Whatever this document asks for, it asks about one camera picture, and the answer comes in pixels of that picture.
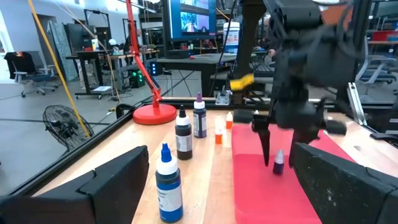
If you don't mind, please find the white wipes canister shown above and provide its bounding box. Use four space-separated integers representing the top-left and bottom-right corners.
223 21 241 54

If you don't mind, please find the yellow tape band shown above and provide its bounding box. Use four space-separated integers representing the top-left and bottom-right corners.
229 73 255 91

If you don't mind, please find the silver metal bracket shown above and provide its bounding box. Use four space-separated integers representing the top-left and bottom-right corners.
215 90 233 106

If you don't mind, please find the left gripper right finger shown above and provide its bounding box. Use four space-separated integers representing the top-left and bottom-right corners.
292 142 398 224

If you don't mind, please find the large purple food coloring bottle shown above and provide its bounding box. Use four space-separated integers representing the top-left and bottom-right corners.
192 91 208 139

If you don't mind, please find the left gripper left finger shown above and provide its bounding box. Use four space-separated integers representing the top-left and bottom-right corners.
0 144 150 224

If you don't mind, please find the black floor fan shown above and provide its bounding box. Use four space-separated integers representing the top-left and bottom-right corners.
42 105 95 152

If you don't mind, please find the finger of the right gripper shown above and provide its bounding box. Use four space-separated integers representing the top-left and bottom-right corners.
287 129 320 168
258 128 272 167

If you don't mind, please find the silver aluminium extrusion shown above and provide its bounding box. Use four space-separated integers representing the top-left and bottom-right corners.
347 82 368 125

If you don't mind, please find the grey office chair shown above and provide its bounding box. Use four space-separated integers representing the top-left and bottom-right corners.
4 51 60 98

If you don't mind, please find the black-legged work desk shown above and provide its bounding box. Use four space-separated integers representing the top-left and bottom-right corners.
65 49 131 100

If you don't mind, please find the person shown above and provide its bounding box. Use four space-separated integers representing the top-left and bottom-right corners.
254 14 280 65

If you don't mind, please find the red translucent plastic bin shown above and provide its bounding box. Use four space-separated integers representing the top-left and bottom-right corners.
231 123 358 224

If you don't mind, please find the black work table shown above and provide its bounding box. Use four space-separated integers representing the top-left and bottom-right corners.
157 52 256 97

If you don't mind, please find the large display screen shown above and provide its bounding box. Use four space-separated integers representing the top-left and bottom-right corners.
167 0 218 41

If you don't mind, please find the computer with green lights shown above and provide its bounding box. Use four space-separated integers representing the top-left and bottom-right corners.
129 68 146 88

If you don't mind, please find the small purple dropper bottle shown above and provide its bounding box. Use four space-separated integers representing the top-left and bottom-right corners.
272 149 285 175

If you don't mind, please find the black garment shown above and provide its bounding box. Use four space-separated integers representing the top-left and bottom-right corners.
4 51 37 80

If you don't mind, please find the yellow hanging strap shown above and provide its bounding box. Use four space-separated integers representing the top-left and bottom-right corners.
27 0 91 139

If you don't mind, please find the red desk lamp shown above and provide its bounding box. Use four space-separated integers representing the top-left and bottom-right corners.
126 0 177 126

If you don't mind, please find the large black food coloring bottle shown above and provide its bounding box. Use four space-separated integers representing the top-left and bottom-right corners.
174 105 193 161

